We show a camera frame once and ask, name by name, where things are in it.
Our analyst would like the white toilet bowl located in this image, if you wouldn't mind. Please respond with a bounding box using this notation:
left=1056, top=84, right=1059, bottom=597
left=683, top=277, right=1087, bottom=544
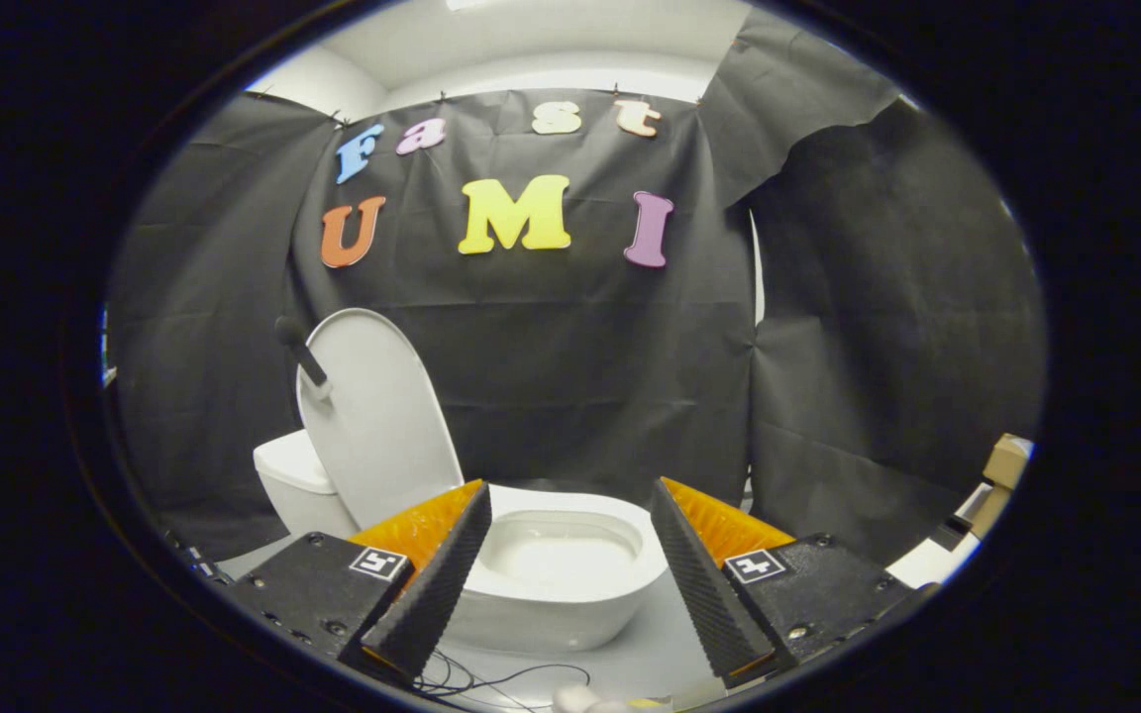
left=442, top=483, right=670, bottom=655

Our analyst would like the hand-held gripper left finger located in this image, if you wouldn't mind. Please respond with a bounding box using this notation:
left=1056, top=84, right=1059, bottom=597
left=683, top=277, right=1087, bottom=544
left=224, top=479, right=494, bottom=684

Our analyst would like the thin black cable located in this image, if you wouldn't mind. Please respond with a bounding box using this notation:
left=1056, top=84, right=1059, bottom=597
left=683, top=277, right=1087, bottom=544
left=412, top=649, right=592, bottom=710

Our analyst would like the white toilet lid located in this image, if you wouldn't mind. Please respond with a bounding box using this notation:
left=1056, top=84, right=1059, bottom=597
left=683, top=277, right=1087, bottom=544
left=275, top=308, right=466, bottom=532

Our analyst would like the black backdrop cloth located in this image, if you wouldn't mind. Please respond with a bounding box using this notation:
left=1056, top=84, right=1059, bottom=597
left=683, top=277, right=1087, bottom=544
left=105, top=8, right=1045, bottom=567

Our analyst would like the brown cardboard box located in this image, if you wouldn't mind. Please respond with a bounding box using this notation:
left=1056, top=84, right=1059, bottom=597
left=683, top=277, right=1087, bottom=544
left=970, top=483, right=1013, bottom=538
left=984, top=434, right=1033, bottom=491

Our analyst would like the white flat board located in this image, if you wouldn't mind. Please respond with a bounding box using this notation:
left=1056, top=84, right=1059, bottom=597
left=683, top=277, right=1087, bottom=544
left=885, top=483, right=992, bottom=589

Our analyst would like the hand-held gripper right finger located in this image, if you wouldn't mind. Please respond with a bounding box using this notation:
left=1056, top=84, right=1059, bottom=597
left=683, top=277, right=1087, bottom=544
left=650, top=476, right=938, bottom=689

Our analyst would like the white crumpled object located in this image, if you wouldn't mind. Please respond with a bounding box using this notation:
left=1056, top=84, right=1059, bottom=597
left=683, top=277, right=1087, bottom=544
left=551, top=685, right=633, bottom=713

